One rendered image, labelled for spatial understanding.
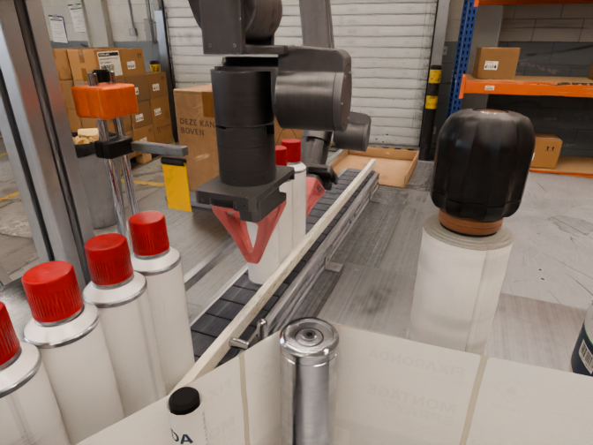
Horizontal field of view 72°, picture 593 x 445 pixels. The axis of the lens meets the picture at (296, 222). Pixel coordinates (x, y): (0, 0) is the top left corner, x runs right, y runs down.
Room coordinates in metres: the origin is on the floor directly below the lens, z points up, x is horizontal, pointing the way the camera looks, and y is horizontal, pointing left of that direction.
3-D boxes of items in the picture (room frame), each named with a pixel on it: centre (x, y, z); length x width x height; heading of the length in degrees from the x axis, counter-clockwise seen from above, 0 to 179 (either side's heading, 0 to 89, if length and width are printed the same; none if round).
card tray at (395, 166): (1.33, -0.26, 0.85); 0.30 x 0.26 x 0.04; 158
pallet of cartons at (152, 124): (4.34, 1.99, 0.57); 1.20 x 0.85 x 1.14; 166
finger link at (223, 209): (0.41, 0.04, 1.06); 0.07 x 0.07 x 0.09; 68
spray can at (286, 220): (0.61, 0.03, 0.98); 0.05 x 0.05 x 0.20
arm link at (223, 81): (0.39, 0.04, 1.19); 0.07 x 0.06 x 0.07; 74
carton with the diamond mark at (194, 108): (1.14, 0.14, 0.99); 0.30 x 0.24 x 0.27; 151
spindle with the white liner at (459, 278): (0.37, -0.17, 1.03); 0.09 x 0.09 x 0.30
